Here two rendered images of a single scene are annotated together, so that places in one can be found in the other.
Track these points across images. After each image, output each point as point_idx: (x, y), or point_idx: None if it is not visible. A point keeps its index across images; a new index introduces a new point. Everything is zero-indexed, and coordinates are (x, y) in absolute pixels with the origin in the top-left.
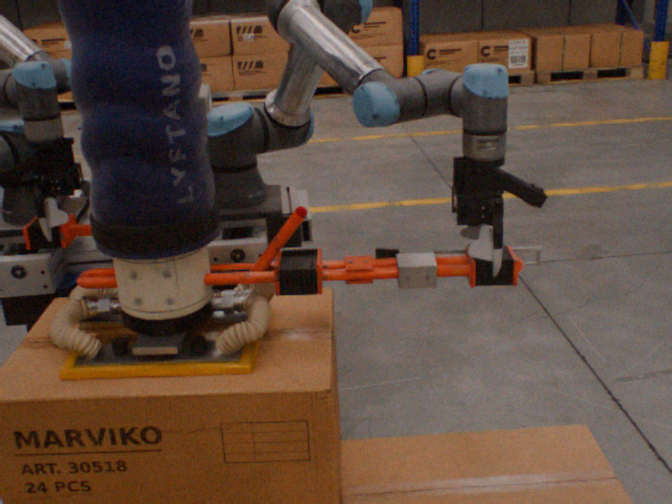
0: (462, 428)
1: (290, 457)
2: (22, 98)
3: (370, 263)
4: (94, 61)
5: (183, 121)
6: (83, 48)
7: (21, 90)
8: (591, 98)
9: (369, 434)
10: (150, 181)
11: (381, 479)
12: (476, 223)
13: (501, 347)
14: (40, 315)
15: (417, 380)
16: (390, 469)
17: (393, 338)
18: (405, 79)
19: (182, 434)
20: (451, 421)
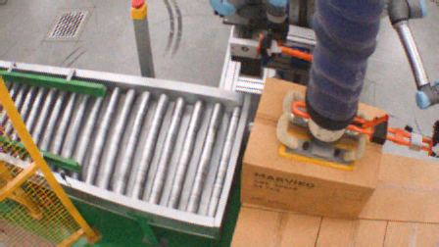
0: (408, 102)
1: (355, 198)
2: (270, 7)
3: (403, 137)
4: (330, 73)
5: (357, 90)
6: (326, 65)
7: (270, 4)
8: None
9: (373, 92)
10: (339, 110)
11: (378, 177)
12: (437, 141)
13: (428, 57)
14: (249, 61)
15: (396, 65)
16: (382, 172)
17: (387, 31)
18: (434, 92)
19: (321, 187)
20: (405, 96)
